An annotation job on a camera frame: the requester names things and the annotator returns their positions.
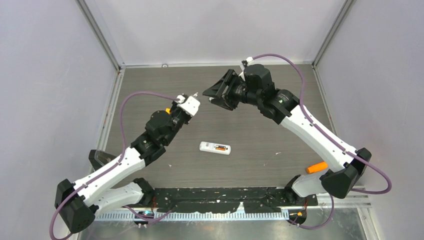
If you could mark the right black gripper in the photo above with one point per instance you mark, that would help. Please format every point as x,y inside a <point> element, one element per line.
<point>230,79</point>

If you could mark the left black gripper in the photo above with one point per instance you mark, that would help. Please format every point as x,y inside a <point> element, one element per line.
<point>174,107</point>

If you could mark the white remote control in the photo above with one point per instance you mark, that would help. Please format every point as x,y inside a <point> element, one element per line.
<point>209,148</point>

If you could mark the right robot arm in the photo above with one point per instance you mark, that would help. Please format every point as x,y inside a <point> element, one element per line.
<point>343,171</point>

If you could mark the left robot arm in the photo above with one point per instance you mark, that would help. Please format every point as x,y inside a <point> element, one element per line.
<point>75,201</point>

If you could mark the orange cylinder peg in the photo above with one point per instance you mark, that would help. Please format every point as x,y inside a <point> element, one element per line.
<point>317,167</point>

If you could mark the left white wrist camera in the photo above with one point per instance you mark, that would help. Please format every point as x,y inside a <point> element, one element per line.
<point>189,103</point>

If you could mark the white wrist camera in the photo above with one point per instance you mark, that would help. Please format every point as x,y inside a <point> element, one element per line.
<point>244,64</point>
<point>189,103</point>

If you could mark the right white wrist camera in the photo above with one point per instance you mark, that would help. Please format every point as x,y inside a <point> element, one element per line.
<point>244,64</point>

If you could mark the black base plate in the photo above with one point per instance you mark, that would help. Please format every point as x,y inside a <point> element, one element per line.
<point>221,200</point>

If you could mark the aluminium rail frame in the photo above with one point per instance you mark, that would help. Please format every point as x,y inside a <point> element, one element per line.
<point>129,203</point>

